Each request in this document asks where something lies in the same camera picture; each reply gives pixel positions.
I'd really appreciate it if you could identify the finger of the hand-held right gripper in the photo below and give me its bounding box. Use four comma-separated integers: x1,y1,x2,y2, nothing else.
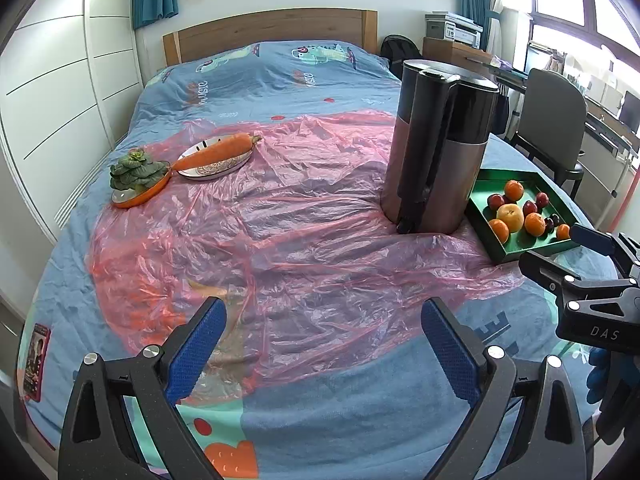
518,249,640,307
570,222,640,282

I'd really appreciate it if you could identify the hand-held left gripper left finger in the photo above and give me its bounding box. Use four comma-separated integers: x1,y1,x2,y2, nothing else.
57,296,228,480

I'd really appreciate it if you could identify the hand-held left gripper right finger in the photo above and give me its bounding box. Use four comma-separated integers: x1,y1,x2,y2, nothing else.
420,297,588,480

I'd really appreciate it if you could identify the green box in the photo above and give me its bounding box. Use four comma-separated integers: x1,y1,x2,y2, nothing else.
466,169,581,263

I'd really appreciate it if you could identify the person's right hand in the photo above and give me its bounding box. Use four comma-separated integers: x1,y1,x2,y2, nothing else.
586,348,625,407

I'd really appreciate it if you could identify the cluttered desk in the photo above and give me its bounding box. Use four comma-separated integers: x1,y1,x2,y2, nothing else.
492,55,640,196

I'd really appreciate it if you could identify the black monitor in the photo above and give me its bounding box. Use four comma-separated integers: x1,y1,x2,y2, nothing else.
617,91,640,136

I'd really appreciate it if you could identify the grey chair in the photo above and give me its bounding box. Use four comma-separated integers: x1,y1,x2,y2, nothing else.
505,67,588,198

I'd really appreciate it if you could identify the dark blue bag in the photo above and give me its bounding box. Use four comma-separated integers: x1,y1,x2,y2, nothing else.
495,95,511,136

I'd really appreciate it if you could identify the pink plastic sheet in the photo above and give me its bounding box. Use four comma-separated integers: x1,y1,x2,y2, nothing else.
90,109,526,393

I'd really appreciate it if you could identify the black and silver electric kettle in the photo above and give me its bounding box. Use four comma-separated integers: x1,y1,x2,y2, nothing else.
381,59,501,235

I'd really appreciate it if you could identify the red printed card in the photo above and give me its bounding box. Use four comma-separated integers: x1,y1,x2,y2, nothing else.
21,323,52,402

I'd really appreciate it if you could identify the orange dish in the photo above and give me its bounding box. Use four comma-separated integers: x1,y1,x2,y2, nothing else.
111,169,173,209

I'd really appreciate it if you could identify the patterned white plate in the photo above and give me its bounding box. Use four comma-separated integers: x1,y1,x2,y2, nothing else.
178,138,252,181

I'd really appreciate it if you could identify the green leafy vegetable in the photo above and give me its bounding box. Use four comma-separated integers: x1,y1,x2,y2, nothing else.
110,147,168,193

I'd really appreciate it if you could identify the carrot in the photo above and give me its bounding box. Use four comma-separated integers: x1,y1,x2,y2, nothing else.
171,132,263,172

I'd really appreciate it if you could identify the wooden dresser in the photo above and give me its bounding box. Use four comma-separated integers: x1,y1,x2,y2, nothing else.
422,36,493,76

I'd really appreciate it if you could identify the window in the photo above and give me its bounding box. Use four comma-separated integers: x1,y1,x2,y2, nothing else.
500,0,640,86

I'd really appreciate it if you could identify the white printer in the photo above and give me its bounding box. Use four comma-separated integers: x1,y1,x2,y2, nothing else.
446,15,484,47

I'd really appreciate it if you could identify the black backpack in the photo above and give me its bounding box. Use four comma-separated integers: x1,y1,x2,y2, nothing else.
380,35,423,78

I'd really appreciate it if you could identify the white wardrobe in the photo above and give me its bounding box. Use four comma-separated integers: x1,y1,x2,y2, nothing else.
0,0,143,241

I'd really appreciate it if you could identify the wooden headboard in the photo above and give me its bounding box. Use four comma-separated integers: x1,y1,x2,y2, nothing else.
162,8,378,67

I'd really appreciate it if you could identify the red mop handle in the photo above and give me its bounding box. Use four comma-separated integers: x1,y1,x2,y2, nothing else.
611,165,640,231

